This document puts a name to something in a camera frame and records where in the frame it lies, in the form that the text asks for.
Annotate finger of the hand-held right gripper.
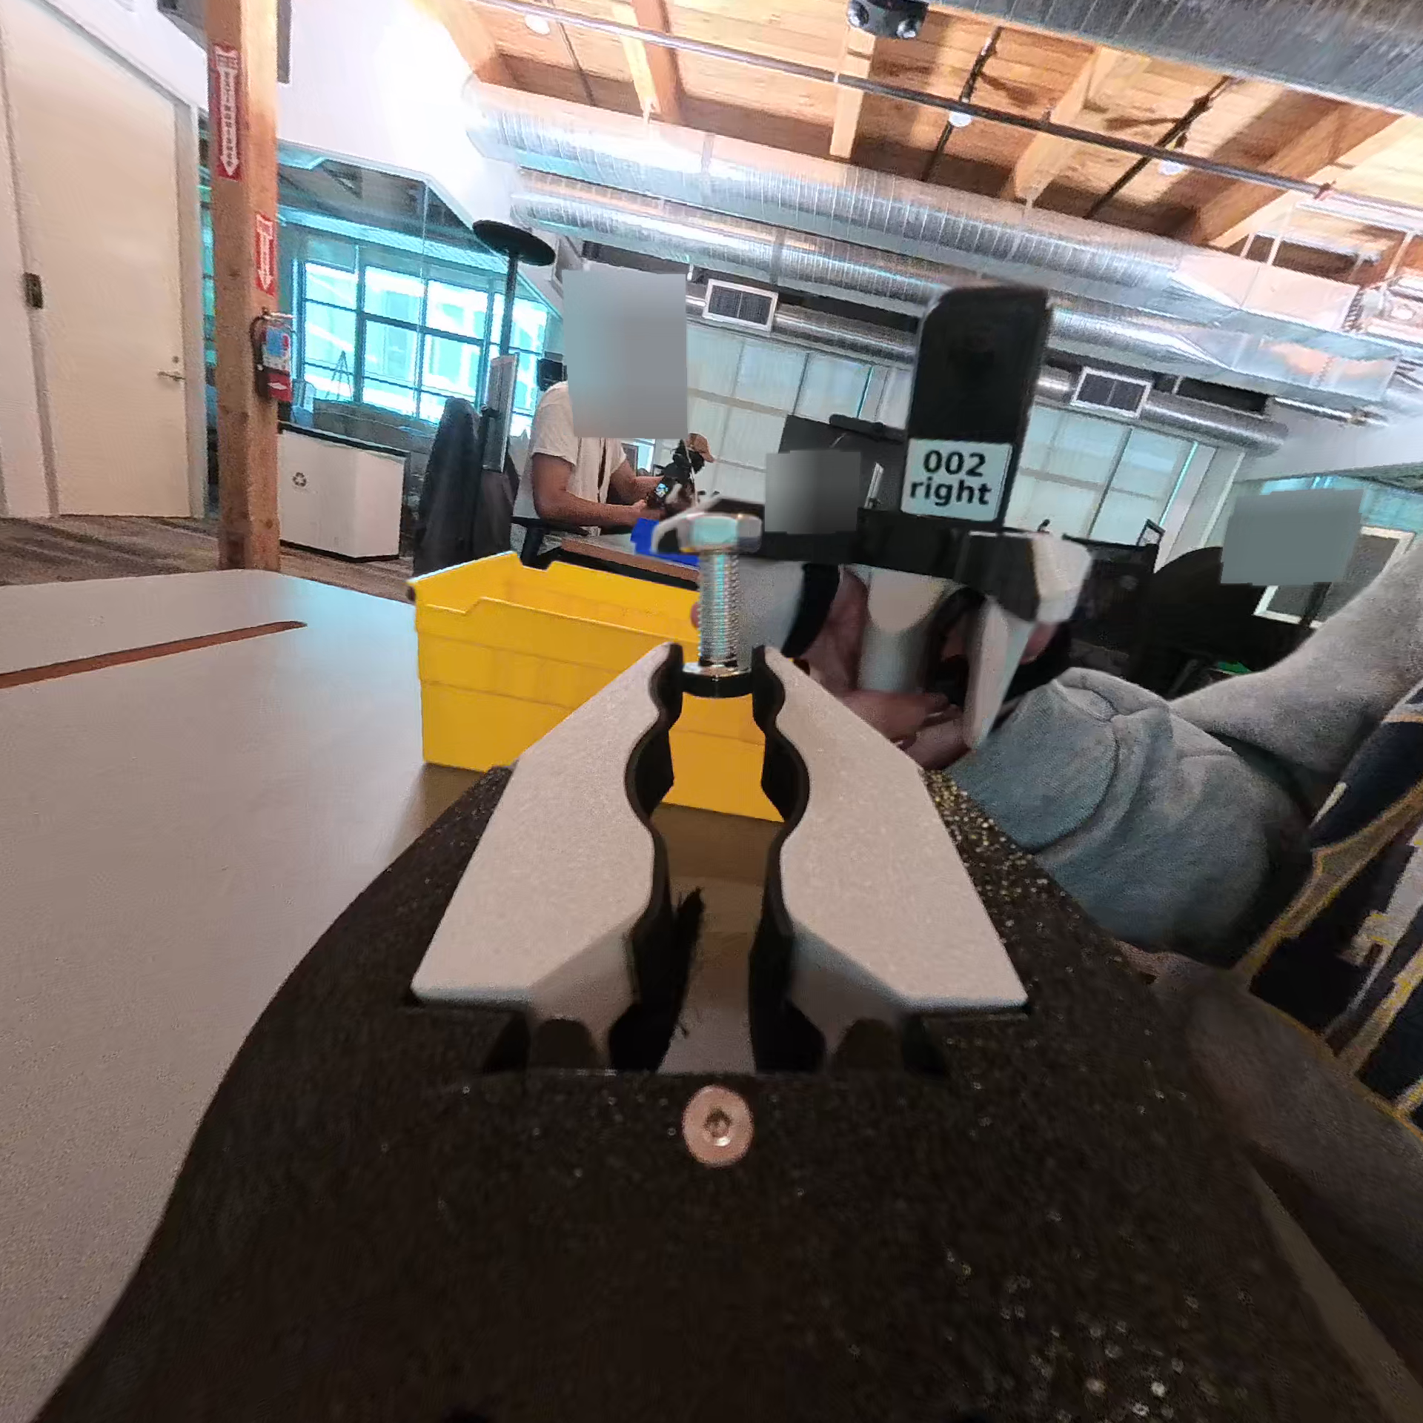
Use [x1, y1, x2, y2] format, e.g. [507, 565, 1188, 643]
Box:
[649, 504, 829, 658]
[962, 532, 1094, 749]

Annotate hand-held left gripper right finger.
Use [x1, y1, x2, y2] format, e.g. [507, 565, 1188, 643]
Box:
[752, 645, 1026, 1015]

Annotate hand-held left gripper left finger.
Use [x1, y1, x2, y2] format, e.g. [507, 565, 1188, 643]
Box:
[412, 643, 681, 1024]

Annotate silver hex bolt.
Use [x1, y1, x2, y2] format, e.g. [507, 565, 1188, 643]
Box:
[669, 513, 765, 672]

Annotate person's right forearm grey sleeve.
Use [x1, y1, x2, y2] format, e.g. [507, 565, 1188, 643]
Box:
[944, 533, 1423, 970]

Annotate person's right hand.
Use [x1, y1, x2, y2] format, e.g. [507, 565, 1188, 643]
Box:
[811, 567, 980, 768]

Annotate black monitor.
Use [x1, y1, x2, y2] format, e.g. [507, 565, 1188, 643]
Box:
[778, 414, 914, 504]

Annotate yellow plastic bin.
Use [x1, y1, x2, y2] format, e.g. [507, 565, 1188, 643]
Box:
[412, 551, 784, 824]

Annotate dark jacket on chair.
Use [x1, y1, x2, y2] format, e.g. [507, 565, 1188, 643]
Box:
[412, 396, 520, 575]

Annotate black floor lamp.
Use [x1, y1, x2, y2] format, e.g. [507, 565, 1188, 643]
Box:
[471, 218, 557, 415]

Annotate person's navy patterned top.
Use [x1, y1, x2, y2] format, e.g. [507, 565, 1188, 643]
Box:
[1238, 684, 1423, 1124]

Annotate white door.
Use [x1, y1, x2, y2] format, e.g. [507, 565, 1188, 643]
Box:
[0, 25, 210, 521]

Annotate white duct vent grille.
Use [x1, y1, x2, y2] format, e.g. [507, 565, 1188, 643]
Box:
[1069, 368, 1153, 417]
[701, 278, 778, 332]

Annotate silver ceiling air duct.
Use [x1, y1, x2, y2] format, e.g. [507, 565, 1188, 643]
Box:
[461, 72, 1423, 447]

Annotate wooden post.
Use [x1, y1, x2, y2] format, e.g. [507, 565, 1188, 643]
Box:
[206, 0, 280, 571]

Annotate long red post sign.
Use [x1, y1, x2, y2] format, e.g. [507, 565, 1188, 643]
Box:
[208, 41, 244, 182]

